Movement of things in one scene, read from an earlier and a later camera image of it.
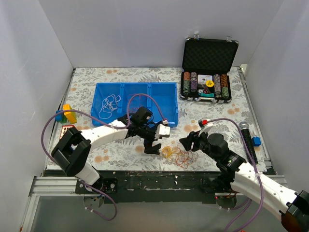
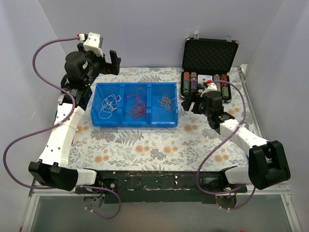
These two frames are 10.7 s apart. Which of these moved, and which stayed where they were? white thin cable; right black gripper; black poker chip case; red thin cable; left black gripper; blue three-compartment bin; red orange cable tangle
Moved: red orange cable tangle; left black gripper; red thin cable; right black gripper
Stayed: blue three-compartment bin; black poker chip case; white thin cable
